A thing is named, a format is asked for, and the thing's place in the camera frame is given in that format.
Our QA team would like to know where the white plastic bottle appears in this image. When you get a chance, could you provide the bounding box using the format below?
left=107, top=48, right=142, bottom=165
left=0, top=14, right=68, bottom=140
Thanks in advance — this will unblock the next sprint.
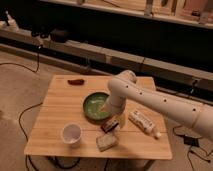
left=128, top=110, right=161, bottom=139

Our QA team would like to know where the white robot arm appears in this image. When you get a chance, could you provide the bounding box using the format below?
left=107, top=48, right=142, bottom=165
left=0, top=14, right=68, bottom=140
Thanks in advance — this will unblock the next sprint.
left=102, top=70, right=213, bottom=142

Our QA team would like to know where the wooden table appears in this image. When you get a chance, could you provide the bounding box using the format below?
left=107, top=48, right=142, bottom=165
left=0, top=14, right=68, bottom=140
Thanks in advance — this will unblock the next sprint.
left=24, top=75, right=172, bottom=160

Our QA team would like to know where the white spray bottle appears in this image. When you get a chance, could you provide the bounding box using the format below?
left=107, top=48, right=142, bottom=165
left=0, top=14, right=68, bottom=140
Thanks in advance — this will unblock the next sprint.
left=5, top=11, right=19, bottom=31

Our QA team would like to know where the dark brown chocolate bar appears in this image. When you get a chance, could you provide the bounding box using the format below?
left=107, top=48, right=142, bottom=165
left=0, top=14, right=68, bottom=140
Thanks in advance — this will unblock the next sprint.
left=101, top=118, right=119, bottom=133

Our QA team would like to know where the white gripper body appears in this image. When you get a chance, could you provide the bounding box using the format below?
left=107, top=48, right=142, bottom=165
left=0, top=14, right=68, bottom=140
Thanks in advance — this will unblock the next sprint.
left=105, top=94, right=126, bottom=115

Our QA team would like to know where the green bowl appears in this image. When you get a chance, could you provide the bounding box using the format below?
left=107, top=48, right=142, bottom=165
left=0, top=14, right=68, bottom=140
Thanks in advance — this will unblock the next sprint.
left=83, top=92, right=110, bottom=121

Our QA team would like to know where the red brown sausage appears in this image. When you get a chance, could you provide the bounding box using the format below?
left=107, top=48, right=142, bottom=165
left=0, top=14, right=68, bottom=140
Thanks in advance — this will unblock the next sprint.
left=67, top=79, right=85, bottom=85

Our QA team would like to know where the dark object on ledge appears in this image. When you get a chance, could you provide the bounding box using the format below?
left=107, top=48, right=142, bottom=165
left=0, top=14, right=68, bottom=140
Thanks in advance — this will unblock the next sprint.
left=50, top=29, right=69, bottom=43

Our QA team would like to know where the white sponge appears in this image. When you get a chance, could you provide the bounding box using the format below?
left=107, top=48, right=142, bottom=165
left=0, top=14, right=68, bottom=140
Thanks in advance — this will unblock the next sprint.
left=96, top=133, right=118, bottom=152

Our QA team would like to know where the black floor cable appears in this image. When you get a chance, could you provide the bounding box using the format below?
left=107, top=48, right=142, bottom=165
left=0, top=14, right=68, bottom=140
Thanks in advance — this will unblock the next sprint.
left=0, top=46, right=82, bottom=171

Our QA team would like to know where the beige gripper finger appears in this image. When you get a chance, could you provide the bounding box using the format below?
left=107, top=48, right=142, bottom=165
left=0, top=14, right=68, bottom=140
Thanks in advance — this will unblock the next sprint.
left=98, top=103, right=108, bottom=112
left=117, top=114, right=126, bottom=128

